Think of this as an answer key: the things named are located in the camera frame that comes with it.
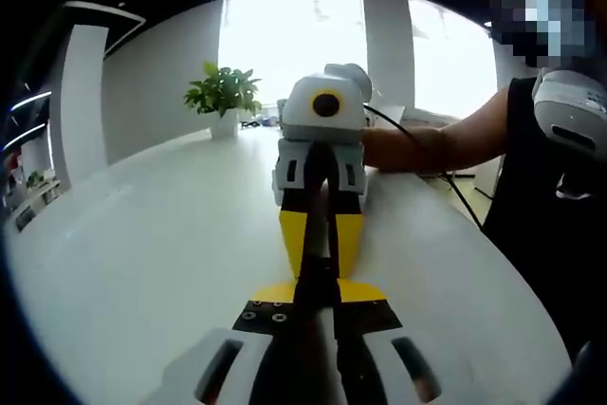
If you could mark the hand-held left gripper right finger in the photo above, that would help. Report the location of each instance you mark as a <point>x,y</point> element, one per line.
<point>379,357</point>

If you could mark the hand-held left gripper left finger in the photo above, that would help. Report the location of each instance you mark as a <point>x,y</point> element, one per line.
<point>246,357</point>

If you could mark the wide white pillar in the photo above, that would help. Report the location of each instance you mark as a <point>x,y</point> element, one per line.
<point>80,106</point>

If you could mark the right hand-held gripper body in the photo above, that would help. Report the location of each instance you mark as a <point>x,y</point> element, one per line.
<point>327,125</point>

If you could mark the person's black sleeveless shirt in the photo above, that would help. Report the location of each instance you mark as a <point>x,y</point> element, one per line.
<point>531,244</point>

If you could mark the white chest-worn device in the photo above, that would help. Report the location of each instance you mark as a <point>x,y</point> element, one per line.
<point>574,125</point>

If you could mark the white plant pot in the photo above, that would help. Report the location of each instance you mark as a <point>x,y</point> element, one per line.
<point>224,125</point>

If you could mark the green potted plant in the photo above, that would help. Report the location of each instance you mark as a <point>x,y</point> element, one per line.
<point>223,89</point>

